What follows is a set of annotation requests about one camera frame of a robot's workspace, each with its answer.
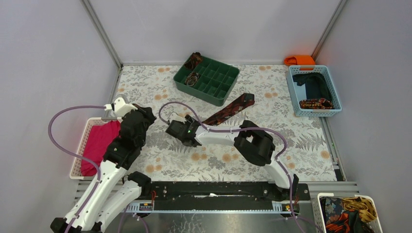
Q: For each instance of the orange black floral tie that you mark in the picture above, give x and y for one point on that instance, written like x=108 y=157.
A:
x=337 y=219

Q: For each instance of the striped rolled tie in tray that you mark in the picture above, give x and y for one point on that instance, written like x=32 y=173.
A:
x=192 y=79

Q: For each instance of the magenta cloth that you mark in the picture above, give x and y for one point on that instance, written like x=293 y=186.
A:
x=99 y=139

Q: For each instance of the dark navy cloth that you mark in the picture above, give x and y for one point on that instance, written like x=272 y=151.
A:
x=315 y=85

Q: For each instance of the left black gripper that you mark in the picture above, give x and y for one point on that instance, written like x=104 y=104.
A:
x=141 y=115

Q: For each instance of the floral tablecloth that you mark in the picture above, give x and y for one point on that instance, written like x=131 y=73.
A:
x=164 y=158

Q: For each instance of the brown rolled tie back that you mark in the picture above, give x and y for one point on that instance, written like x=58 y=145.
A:
x=194 y=60

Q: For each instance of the light blue plastic basket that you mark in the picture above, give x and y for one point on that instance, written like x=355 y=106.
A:
x=298 y=93

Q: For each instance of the colourful patterned tie in basket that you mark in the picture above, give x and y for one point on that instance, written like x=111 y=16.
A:
x=321 y=103

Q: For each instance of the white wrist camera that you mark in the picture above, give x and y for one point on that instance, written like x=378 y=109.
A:
x=120 y=106
x=176 y=117

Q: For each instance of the gold yellow tie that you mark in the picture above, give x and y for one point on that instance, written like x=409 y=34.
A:
x=365 y=207

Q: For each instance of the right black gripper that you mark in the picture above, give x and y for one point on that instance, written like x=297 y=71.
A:
x=190 y=119

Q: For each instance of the white basket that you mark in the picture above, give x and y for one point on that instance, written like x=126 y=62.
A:
x=82 y=169
x=371 y=227

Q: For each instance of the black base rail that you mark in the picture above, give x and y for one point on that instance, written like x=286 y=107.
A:
x=207 y=197

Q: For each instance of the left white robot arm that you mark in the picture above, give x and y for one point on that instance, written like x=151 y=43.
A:
x=95 y=209

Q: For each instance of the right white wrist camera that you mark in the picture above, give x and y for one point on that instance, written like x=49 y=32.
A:
x=176 y=117

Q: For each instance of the white basket left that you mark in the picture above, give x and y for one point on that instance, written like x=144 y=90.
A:
x=82 y=169

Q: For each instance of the green compartment organizer tray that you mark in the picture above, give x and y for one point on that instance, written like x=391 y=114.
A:
x=215 y=84

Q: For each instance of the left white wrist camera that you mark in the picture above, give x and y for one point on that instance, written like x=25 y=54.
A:
x=120 y=106

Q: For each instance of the dark red patterned tie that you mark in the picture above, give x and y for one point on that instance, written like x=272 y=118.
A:
x=239 y=104

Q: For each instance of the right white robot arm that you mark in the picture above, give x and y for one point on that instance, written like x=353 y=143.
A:
x=259 y=146

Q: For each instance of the white basket bottom right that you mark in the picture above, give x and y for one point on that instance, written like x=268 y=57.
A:
x=371 y=227

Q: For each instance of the orange cloth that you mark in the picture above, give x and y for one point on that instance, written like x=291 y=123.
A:
x=305 y=61

